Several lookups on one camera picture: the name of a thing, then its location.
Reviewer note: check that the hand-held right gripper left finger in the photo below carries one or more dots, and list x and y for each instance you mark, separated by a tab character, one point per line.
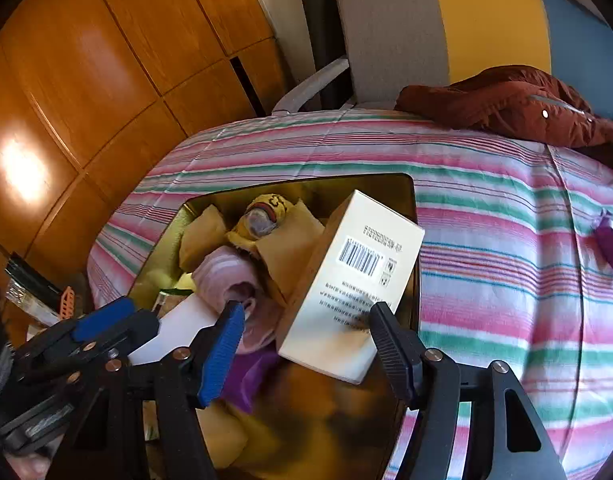
221	355

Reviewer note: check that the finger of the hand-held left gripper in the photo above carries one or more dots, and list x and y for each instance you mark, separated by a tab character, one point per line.
61	367
104	317

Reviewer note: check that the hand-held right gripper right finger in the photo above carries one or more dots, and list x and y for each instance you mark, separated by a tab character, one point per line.
391	355

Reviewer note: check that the pink striped sock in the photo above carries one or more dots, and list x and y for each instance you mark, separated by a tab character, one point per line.
226	267

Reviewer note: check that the gold metal tin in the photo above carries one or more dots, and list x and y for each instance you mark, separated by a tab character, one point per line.
336	425

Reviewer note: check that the white cardboard box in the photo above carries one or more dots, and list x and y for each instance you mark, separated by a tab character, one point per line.
346	270

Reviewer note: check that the purple snack packet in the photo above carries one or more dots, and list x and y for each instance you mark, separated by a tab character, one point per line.
251	375
609	240

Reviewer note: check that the orange plastic item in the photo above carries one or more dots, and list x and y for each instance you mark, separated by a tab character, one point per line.
67	302

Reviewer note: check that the white flat card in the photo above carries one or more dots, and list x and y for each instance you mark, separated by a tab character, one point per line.
179	327

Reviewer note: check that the pink snack packet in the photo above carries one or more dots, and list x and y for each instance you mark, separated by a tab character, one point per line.
261	322

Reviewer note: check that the striped blanket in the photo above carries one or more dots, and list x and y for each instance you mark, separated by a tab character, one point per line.
486	260

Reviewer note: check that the yellow toy figure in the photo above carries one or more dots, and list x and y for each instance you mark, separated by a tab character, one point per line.
261	220

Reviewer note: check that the wooden wardrobe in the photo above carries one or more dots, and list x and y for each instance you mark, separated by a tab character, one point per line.
86	85

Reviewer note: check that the maroon jacket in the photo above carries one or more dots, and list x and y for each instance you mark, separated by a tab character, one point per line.
511	105

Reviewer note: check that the grey yellow blue chair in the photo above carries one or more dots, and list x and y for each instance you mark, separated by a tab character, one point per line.
396	35

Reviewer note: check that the black rolled mat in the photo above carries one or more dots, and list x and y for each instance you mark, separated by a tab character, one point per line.
321	35

